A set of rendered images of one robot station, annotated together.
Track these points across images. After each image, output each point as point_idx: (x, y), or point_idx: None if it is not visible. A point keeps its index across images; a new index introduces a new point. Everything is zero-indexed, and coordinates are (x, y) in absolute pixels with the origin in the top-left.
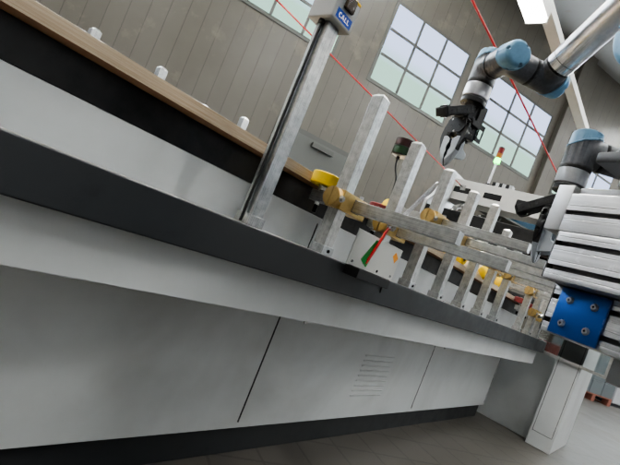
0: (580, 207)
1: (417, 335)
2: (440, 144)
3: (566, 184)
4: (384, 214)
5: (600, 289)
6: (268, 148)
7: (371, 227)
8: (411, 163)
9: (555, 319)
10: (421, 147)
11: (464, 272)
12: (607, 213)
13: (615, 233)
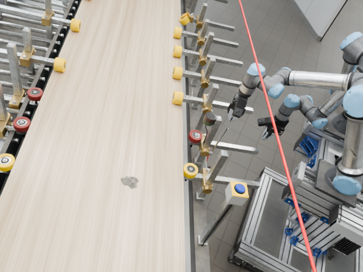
0: (303, 187)
1: None
2: (228, 111)
3: (282, 121)
4: (227, 183)
5: (304, 206)
6: (212, 232)
7: (193, 144)
8: (216, 128)
9: (287, 200)
10: (221, 122)
11: (196, 71)
12: (311, 191)
13: (312, 197)
